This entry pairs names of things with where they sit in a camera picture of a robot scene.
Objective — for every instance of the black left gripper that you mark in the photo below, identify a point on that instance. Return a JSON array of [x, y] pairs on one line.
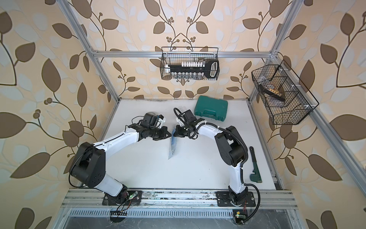
[[164, 130]]

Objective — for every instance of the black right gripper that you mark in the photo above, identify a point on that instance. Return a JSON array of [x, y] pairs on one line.
[[177, 132]]

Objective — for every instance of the blue ruler set pouch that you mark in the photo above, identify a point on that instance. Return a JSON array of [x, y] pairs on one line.
[[173, 143]]

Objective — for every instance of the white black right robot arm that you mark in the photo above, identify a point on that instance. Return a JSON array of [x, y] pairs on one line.
[[232, 149]]

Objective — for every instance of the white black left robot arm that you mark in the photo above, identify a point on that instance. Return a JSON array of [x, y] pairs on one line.
[[89, 164]]

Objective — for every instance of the black socket bit holder set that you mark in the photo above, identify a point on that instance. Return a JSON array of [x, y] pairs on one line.
[[202, 69]]

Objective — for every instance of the green plastic tool case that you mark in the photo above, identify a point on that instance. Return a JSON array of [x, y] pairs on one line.
[[211, 108]]

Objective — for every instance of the dark tool in right basket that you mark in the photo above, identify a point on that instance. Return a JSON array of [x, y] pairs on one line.
[[273, 93]]

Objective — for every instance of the green pipe wrench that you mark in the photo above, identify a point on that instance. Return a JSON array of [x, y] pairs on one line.
[[255, 176]]

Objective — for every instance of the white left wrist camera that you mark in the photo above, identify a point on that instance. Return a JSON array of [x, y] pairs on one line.
[[160, 120]]

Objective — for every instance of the black wire basket back wall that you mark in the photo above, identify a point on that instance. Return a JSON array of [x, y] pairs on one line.
[[178, 54]]

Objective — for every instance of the black wire basket wall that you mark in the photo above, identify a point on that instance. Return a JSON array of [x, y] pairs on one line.
[[178, 54], [299, 100]]

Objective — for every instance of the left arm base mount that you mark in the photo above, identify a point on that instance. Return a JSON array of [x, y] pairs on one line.
[[124, 197]]

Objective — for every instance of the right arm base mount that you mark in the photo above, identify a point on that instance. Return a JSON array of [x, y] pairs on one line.
[[231, 199]]

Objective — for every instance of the black wire basket right wall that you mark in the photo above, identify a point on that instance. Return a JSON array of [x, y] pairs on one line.
[[299, 100]]

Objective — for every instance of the aluminium frame post back left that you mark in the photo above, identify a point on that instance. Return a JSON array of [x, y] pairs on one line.
[[71, 18]]

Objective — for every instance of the aluminium frame post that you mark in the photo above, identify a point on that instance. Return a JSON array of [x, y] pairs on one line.
[[71, 18], [271, 56]]

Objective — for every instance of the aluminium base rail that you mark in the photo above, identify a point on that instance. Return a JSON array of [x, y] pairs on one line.
[[181, 198]]

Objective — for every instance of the aluminium frame rail right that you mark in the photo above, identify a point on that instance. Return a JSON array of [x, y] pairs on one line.
[[343, 152]]

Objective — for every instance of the aluminium frame post back right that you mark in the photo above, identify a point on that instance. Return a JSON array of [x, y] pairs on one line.
[[271, 56]]

